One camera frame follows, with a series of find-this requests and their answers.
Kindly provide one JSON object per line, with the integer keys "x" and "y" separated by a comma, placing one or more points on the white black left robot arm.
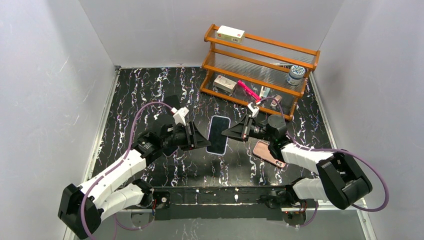
{"x": 83, "y": 207}

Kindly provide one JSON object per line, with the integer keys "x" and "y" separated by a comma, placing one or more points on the grey box on bottom shelf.
{"x": 225, "y": 84}

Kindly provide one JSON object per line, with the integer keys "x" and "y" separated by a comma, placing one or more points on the pink stapler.
{"x": 276, "y": 101}

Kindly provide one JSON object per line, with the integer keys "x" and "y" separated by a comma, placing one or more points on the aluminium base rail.
{"x": 164, "y": 197}

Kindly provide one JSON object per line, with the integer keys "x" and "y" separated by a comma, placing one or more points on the red-edged black phone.
{"x": 168, "y": 152}

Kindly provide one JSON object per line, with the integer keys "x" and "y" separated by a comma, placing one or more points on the white green stapler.
{"x": 264, "y": 92}

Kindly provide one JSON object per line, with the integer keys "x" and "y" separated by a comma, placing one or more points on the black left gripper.
{"x": 191, "y": 135}

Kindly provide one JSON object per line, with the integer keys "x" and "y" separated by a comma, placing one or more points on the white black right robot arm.
{"x": 340, "y": 181}

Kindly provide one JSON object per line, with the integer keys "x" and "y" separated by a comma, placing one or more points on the blue white round tin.
{"x": 295, "y": 75}

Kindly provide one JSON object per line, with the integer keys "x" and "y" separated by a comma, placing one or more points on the pink phone case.
{"x": 261, "y": 151}

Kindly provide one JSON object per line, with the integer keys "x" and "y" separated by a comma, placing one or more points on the orange wooden shelf rack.
{"x": 259, "y": 61}

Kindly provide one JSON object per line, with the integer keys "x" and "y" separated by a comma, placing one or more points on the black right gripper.
{"x": 247, "y": 128}

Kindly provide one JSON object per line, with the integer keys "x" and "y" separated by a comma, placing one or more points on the white box on top shelf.
{"x": 230, "y": 34}

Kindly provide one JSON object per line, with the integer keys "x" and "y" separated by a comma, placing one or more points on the lavender phone case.
{"x": 208, "y": 149}

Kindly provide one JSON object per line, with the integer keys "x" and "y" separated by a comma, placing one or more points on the pink utility knife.
{"x": 249, "y": 91}

